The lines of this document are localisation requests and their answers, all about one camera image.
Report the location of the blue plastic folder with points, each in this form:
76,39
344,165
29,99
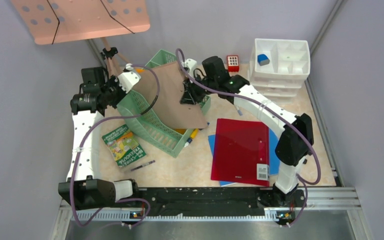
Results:
274,161

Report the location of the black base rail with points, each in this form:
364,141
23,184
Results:
214,201

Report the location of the lavender capped marker pen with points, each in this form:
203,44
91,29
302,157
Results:
238,110

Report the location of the beige pressure file folder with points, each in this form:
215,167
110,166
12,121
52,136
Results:
168,108

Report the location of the red translucent file folder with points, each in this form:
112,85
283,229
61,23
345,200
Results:
241,152

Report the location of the pink perforated lamp panel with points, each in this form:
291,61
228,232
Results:
59,21

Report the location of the blue eraser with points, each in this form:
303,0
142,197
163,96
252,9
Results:
262,59

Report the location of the green children's book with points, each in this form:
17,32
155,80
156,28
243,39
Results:
123,146

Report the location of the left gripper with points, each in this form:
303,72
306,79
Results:
123,87

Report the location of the red small box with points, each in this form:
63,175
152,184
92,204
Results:
233,64

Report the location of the yellow dropper bottle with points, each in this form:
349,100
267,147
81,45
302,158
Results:
194,133

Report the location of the dark pen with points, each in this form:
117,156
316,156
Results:
143,165

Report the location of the clear plastic drawer unit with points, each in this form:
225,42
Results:
289,67

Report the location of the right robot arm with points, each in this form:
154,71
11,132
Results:
294,132

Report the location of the orange file folder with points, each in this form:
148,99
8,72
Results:
181,131

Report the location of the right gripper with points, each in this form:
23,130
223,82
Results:
190,96

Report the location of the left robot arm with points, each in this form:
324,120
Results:
84,187

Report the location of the black lamp clamp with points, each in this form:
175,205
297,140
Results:
109,54

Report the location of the pink lamp stand pole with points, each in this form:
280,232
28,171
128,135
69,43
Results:
113,66

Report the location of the green file rack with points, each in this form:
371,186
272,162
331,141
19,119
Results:
149,127

